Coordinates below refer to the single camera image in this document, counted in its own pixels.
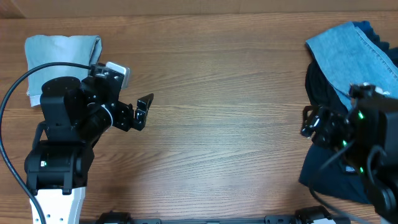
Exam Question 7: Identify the light blue denim shorts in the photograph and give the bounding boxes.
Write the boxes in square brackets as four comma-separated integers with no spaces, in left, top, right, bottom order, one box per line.
[24,34,103,108]

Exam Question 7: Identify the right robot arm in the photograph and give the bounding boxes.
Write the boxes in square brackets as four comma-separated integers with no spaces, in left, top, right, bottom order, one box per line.
[301,83,397,223]

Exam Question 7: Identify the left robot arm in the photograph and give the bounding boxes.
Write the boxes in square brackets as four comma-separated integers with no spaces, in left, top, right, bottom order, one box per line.
[24,62,154,223]

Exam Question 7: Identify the dark navy garment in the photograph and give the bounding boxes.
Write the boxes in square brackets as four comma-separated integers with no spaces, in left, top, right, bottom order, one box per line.
[298,20,398,205]

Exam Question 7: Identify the medium blue ripped jeans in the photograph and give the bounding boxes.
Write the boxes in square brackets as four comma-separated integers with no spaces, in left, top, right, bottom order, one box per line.
[306,21,397,110]

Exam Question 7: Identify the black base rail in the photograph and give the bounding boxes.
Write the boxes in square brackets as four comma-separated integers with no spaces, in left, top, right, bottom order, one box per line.
[80,215,351,224]

